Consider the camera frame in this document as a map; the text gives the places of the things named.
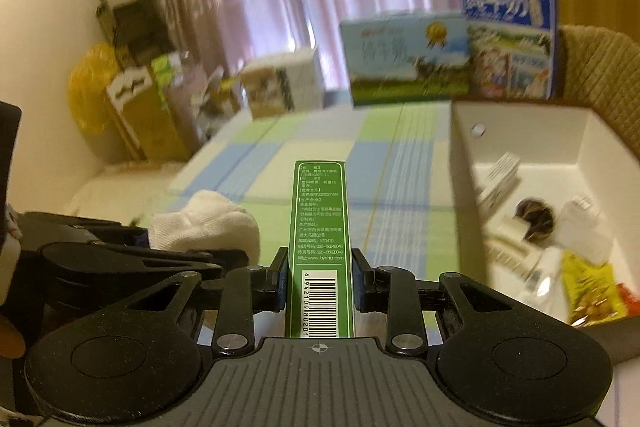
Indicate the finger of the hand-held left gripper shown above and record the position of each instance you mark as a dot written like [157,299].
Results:
[150,259]
[85,227]

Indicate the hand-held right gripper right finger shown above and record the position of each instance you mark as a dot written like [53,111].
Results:
[405,302]

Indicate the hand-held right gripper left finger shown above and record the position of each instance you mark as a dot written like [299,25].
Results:
[235,302]

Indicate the white sock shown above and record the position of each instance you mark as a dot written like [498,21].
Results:
[210,222]

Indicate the green medicine box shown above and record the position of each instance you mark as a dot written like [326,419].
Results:
[320,227]

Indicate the white hair claw clip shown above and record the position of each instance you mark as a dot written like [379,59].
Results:
[512,234]

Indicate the white ointment tube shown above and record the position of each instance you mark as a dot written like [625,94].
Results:
[545,274]

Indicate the white ointment box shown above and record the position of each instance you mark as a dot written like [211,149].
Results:
[497,182]

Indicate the dark hair scrunchie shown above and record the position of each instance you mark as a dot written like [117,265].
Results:
[537,214]

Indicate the brown cardboard box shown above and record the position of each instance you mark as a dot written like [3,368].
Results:
[550,187]

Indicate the yellow snack packet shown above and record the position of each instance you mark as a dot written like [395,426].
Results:
[592,287]

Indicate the clear plastic case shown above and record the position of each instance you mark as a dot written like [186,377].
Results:
[585,232]

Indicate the red candy packet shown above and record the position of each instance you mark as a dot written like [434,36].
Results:
[629,299]

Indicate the yellow plastic bag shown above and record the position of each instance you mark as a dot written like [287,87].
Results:
[90,92]

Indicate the grey paper bag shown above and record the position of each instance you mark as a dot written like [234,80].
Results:
[187,102]

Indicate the green tissue packs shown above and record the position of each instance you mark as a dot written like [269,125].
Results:
[167,77]

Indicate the open cardboard box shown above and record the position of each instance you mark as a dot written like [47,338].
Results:
[220,102]

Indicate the plaid tablecloth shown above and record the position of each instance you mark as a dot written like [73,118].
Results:
[325,132]

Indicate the beige and white box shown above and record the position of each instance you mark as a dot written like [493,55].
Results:
[280,82]

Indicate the green milk carton box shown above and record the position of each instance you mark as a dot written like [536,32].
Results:
[400,62]

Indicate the blue milk carton box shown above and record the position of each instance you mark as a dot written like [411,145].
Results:
[510,37]

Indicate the chair with quilted cover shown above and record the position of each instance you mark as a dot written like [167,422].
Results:
[600,67]

